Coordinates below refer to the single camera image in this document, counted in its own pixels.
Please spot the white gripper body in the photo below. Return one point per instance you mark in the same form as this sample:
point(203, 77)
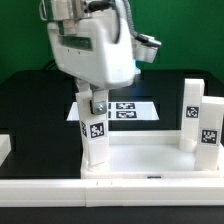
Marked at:
point(91, 55)

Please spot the white left rail block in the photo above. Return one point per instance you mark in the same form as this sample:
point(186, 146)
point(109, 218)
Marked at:
point(5, 147)

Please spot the white desk top tray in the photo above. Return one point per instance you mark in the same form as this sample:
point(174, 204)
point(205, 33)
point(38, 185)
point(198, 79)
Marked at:
point(146, 155)

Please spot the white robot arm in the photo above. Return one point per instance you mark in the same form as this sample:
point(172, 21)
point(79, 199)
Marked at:
point(67, 13)

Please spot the white front rail barrier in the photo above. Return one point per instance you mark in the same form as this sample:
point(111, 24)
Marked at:
point(105, 192)

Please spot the white marker plate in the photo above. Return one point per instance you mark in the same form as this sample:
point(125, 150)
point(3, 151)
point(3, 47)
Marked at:
point(137, 111)

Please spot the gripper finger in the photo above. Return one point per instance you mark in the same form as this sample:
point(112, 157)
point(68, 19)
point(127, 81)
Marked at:
point(99, 101)

